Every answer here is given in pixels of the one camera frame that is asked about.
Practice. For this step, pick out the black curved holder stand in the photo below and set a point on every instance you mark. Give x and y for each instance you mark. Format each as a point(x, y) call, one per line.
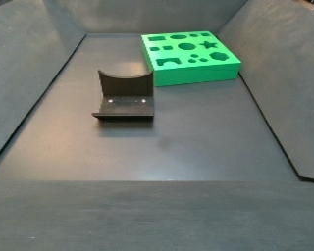
point(127, 97)

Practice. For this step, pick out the green shape sorter box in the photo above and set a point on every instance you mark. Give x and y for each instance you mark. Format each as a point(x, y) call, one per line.
point(188, 57)

